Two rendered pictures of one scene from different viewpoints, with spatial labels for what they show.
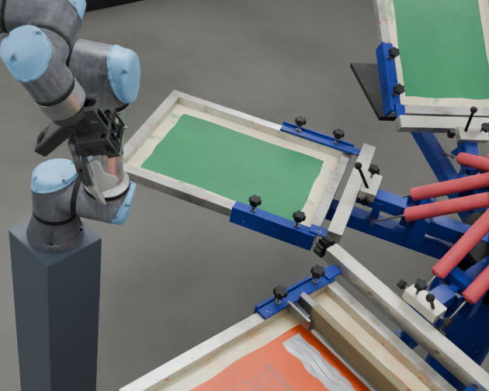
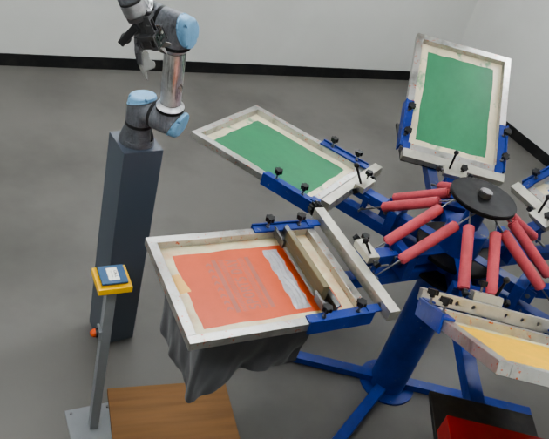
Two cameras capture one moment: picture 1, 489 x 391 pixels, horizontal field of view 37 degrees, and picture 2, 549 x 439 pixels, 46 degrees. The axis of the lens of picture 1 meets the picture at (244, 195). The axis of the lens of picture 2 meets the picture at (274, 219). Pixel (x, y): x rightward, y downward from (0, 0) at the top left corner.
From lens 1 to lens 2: 107 cm
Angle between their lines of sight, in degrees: 11
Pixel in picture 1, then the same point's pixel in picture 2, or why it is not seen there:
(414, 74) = (426, 126)
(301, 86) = (379, 157)
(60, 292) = (129, 177)
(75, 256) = (143, 155)
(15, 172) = not seen: hidden behind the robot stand
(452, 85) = (453, 140)
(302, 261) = not seen: hidden behind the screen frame
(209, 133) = (270, 134)
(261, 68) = (353, 138)
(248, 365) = (233, 254)
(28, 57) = not seen: outside the picture
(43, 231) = (127, 132)
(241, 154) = (286, 151)
